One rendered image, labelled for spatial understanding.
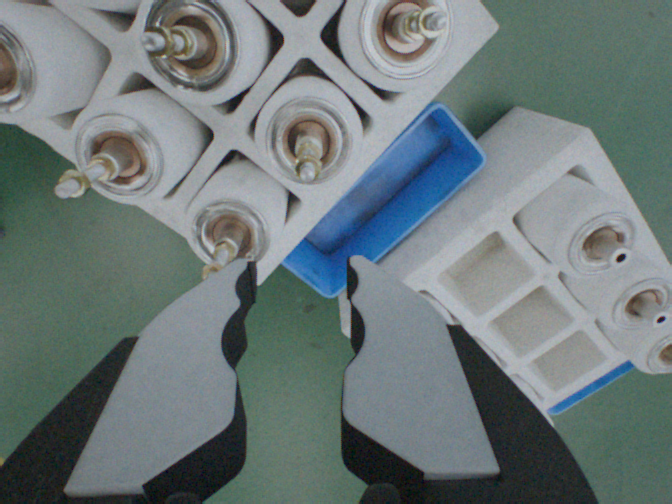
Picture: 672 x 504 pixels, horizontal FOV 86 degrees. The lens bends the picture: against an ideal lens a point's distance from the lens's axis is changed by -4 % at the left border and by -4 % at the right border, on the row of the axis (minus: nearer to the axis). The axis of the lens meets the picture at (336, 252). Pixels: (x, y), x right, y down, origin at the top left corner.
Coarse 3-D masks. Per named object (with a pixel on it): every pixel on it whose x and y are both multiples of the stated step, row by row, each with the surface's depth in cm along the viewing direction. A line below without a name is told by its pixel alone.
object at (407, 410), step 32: (352, 256) 13; (352, 288) 12; (384, 288) 11; (352, 320) 10; (384, 320) 9; (416, 320) 10; (384, 352) 9; (416, 352) 9; (448, 352) 8; (352, 384) 8; (384, 384) 8; (416, 384) 8; (448, 384) 8; (352, 416) 7; (384, 416) 7; (416, 416) 7; (448, 416) 7; (352, 448) 7; (384, 448) 6; (416, 448) 6; (448, 448) 6; (480, 448) 6; (384, 480) 7; (416, 480) 6
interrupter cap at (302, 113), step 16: (288, 112) 31; (304, 112) 31; (320, 112) 31; (336, 112) 31; (272, 128) 32; (288, 128) 32; (304, 128) 32; (320, 128) 32; (336, 128) 32; (272, 144) 32; (288, 144) 33; (336, 144) 33; (352, 144) 33; (272, 160) 33; (288, 160) 33; (320, 160) 33; (336, 160) 33; (288, 176) 34; (320, 176) 34
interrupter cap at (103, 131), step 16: (80, 128) 31; (96, 128) 31; (112, 128) 31; (128, 128) 31; (144, 128) 31; (80, 144) 31; (96, 144) 32; (112, 144) 32; (128, 144) 32; (144, 144) 32; (80, 160) 32; (144, 160) 33; (160, 160) 32; (128, 176) 33; (144, 176) 33; (160, 176) 33; (112, 192) 34; (128, 192) 34; (144, 192) 34
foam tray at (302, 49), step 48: (48, 0) 32; (336, 0) 34; (288, 48) 35; (96, 96) 36; (240, 96) 47; (384, 96) 44; (432, 96) 38; (240, 144) 39; (384, 144) 40; (192, 192) 42; (336, 192) 42; (288, 240) 45
